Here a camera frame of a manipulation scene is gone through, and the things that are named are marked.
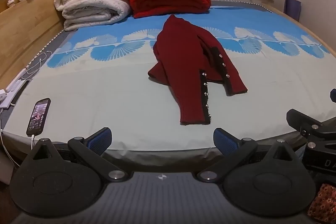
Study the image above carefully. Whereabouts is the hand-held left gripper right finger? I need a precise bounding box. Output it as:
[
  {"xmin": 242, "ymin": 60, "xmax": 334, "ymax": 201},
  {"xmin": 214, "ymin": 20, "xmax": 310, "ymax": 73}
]
[{"xmin": 197, "ymin": 128, "xmax": 297, "ymax": 183}]

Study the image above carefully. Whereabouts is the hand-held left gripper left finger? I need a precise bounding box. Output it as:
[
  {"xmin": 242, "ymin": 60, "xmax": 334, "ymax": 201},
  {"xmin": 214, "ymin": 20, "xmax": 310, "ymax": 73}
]
[{"xmin": 31, "ymin": 127, "xmax": 128, "ymax": 183}]

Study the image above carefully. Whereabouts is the dark red knit sweater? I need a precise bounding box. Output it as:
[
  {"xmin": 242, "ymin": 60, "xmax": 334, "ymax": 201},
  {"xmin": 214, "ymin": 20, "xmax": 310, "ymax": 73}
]
[{"xmin": 147, "ymin": 14, "xmax": 248, "ymax": 125}]

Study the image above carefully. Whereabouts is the blue white patterned bedsheet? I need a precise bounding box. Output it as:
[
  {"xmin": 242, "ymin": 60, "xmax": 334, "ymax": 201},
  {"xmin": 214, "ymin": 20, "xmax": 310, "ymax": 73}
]
[{"xmin": 3, "ymin": 5, "xmax": 332, "ymax": 159}]

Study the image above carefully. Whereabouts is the brown patterned clothing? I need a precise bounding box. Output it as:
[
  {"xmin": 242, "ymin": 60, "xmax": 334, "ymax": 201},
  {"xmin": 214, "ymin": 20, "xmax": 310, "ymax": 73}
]
[{"xmin": 307, "ymin": 183, "xmax": 336, "ymax": 224}]

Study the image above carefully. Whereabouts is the black smartphone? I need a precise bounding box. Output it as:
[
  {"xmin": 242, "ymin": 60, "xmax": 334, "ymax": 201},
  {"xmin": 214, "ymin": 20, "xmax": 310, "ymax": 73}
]
[{"xmin": 26, "ymin": 98, "xmax": 51, "ymax": 137}]

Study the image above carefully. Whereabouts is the purple folder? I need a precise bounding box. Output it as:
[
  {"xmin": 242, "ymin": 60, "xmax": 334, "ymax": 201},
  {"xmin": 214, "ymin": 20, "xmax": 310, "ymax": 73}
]
[{"xmin": 284, "ymin": 0, "xmax": 302, "ymax": 21}]

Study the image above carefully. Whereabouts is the white power strip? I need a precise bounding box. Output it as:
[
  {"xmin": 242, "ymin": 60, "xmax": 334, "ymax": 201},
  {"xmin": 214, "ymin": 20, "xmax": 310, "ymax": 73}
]
[{"xmin": 0, "ymin": 77, "xmax": 27, "ymax": 109}]

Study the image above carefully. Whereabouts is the white fleece folded blanket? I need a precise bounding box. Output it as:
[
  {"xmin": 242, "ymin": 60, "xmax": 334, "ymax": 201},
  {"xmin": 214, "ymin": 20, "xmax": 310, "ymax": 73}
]
[{"xmin": 62, "ymin": 0, "xmax": 132, "ymax": 32}]

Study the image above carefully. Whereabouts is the wooden bed headboard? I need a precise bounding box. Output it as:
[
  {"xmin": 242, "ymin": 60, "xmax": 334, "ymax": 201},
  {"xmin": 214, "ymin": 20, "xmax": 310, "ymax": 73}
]
[{"xmin": 0, "ymin": 0, "xmax": 71, "ymax": 88}]

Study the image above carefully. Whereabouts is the white phone cable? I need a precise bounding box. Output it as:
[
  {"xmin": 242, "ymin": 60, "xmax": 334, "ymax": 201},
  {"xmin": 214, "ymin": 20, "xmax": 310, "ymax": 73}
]
[{"xmin": 0, "ymin": 129, "xmax": 36, "ymax": 161}]

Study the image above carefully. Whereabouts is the white coiled cable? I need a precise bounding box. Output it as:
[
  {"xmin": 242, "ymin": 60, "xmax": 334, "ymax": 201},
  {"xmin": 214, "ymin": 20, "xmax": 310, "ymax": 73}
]
[{"xmin": 22, "ymin": 52, "xmax": 51, "ymax": 81}]

